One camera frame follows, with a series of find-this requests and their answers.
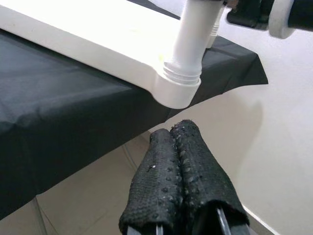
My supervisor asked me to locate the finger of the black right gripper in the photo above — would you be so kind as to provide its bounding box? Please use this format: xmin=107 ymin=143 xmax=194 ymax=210
xmin=192 ymin=0 xmax=239 ymax=10

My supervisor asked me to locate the white plastic table leg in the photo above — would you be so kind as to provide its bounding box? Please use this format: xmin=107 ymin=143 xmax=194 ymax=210
xmin=206 ymin=7 xmax=225 ymax=49
xmin=162 ymin=0 xmax=227 ymax=85

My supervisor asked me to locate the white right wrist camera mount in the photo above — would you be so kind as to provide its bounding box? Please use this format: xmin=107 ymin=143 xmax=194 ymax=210
xmin=268 ymin=0 xmax=295 ymax=39

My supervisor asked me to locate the white plastic table top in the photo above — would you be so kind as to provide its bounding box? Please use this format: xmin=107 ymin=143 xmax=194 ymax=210
xmin=0 ymin=4 xmax=202 ymax=109

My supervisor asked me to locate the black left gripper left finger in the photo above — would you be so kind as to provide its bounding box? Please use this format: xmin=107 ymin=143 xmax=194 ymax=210
xmin=119 ymin=129 xmax=183 ymax=235

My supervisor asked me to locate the black tablecloth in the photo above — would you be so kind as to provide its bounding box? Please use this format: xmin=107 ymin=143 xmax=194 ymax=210
xmin=0 ymin=0 xmax=269 ymax=220

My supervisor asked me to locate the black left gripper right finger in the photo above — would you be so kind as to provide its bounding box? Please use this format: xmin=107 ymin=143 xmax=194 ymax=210
xmin=170 ymin=119 xmax=250 ymax=235

